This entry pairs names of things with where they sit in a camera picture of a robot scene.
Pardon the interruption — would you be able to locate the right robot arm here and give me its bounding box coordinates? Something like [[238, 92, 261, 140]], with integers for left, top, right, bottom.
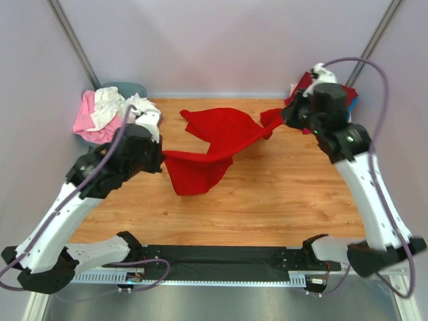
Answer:
[[281, 83, 427, 278]]

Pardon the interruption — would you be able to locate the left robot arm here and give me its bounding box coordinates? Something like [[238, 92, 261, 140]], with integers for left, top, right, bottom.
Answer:
[[1, 124, 164, 294]]

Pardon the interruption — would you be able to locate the blue folded t-shirt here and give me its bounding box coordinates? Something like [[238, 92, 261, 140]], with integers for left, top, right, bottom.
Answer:
[[348, 96, 358, 123]]

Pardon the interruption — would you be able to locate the dark red folded t-shirt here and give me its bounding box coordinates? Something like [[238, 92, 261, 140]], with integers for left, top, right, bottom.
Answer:
[[284, 72, 358, 112]]

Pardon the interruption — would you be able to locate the white crumpled t-shirt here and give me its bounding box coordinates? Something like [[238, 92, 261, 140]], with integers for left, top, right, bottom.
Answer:
[[95, 86, 161, 124]]

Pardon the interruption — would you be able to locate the pink crumpled t-shirt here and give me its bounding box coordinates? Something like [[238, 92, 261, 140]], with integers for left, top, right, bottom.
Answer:
[[72, 90, 122, 144]]

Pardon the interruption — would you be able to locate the grey laundry basket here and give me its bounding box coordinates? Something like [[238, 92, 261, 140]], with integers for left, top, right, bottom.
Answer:
[[88, 82, 147, 145]]

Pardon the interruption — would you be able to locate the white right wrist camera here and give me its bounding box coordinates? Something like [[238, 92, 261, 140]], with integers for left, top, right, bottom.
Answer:
[[303, 63, 338, 98]]

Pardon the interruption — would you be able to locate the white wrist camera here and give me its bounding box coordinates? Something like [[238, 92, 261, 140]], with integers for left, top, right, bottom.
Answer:
[[132, 110, 162, 136], [303, 63, 338, 98]]

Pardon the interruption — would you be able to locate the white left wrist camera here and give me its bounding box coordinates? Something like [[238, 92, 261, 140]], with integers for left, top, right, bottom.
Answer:
[[132, 110, 162, 136]]

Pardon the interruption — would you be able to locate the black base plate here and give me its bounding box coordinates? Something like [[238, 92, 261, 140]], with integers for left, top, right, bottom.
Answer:
[[124, 245, 341, 280]]

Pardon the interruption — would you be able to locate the perforated cable duct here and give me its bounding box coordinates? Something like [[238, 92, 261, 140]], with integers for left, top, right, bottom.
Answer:
[[72, 268, 306, 288]]

